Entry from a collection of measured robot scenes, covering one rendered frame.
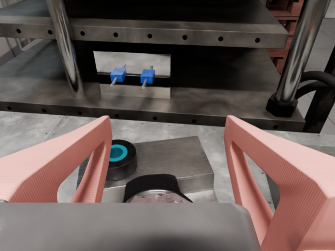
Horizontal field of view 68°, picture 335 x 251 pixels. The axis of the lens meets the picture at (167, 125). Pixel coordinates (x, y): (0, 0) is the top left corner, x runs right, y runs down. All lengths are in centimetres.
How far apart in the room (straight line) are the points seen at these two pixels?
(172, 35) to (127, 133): 35
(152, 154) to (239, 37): 50
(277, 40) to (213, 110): 30
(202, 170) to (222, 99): 51
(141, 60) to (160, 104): 17
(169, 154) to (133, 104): 43
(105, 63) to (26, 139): 36
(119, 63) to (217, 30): 35
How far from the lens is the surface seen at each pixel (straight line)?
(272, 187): 63
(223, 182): 63
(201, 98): 95
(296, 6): 273
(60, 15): 90
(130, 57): 90
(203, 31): 85
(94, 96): 100
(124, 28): 88
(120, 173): 47
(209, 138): 74
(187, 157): 52
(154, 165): 50
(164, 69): 89
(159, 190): 51
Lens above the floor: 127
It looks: 37 degrees down
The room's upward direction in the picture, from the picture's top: straight up
